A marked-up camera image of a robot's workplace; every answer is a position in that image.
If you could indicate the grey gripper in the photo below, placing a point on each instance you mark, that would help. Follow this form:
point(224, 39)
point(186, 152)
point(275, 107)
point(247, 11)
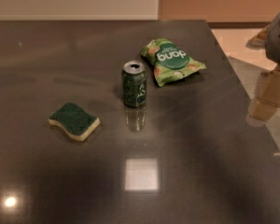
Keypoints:
point(279, 41)

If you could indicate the green soda can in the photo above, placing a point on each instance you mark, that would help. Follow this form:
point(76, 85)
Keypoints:
point(134, 83)

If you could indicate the green snack bag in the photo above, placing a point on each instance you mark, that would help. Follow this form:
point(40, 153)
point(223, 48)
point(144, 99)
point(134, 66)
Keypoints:
point(170, 63)

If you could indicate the green and yellow sponge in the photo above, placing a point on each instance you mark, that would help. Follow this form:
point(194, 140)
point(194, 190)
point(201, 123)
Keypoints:
point(76, 122)

